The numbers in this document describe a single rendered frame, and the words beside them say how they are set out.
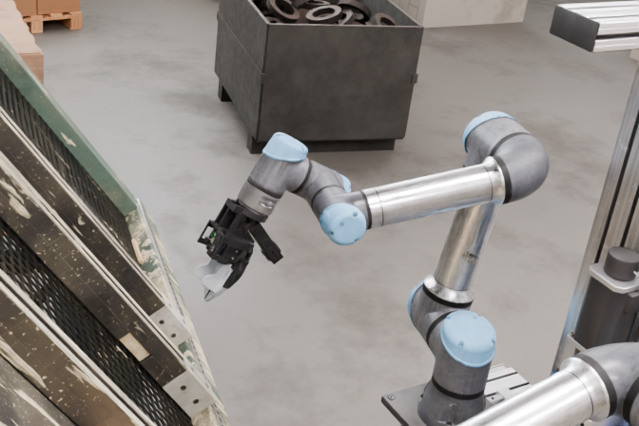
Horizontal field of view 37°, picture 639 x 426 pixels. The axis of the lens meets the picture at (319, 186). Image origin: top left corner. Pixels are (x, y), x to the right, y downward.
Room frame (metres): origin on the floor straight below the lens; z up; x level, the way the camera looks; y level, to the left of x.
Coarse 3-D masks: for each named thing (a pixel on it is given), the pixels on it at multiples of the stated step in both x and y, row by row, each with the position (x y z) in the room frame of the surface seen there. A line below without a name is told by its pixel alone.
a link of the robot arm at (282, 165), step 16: (272, 144) 1.64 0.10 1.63; (288, 144) 1.63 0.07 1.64; (272, 160) 1.62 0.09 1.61; (288, 160) 1.62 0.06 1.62; (304, 160) 1.66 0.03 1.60; (256, 176) 1.62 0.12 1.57; (272, 176) 1.61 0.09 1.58; (288, 176) 1.62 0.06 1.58; (304, 176) 1.63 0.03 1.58; (272, 192) 1.61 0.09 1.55
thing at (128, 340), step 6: (126, 336) 1.66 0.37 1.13; (132, 336) 1.67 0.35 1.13; (126, 342) 1.66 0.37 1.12; (132, 342) 1.67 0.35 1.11; (138, 342) 1.67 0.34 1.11; (132, 348) 1.67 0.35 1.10; (138, 348) 1.67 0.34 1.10; (144, 348) 1.68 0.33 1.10; (138, 354) 1.67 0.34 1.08; (144, 354) 1.68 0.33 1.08
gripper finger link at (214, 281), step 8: (216, 272) 1.57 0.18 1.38; (224, 272) 1.58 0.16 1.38; (208, 280) 1.56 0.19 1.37; (216, 280) 1.57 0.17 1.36; (224, 280) 1.57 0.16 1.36; (208, 288) 1.56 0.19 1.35; (216, 288) 1.57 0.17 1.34; (224, 288) 1.57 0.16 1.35; (208, 296) 1.58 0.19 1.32; (216, 296) 1.57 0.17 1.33
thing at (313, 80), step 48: (240, 0) 5.57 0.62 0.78; (288, 0) 5.65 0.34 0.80; (336, 0) 6.35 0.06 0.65; (384, 0) 5.88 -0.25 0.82; (240, 48) 5.46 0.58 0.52; (288, 48) 5.05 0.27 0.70; (336, 48) 5.15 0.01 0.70; (384, 48) 5.26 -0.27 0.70; (240, 96) 5.40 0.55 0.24; (288, 96) 5.06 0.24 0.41; (336, 96) 5.17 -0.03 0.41; (384, 96) 5.28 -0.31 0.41; (336, 144) 5.31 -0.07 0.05; (384, 144) 5.43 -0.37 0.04
